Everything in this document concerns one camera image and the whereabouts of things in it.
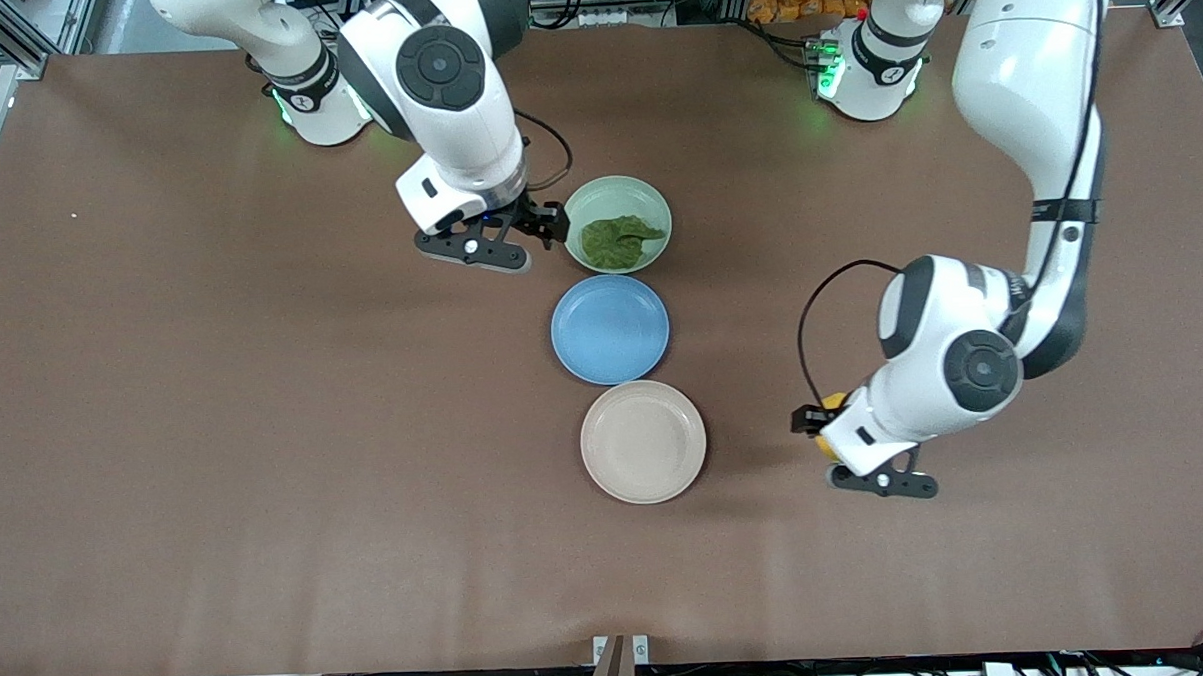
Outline yellow lemon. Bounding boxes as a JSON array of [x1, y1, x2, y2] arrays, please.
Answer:
[[814, 391, 852, 462]]

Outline green lettuce leaf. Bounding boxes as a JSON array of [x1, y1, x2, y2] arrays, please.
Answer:
[[580, 214, 667, 273]]

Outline green plate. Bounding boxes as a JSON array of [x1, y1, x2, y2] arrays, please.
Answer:
[[559, 173, 675, 277]]

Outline blue plate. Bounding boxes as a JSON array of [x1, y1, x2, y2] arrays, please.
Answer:
[[548, 273, 673, 389]]

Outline beige plate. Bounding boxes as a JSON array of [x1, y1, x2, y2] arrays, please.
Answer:
[[578, 377, 709, 508]]

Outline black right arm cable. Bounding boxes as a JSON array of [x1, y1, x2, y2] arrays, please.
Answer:
[[511, 107, 575, 194]]

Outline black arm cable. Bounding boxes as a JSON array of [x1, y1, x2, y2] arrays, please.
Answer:
[[795, 257, 910, 407], [511, 107, 575, 194]]

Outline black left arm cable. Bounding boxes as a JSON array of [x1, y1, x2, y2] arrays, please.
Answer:
[[795, 257, 910, 407]]

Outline metal table edge bracket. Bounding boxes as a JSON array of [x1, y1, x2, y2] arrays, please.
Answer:
[[584, 634, 651, 676]]

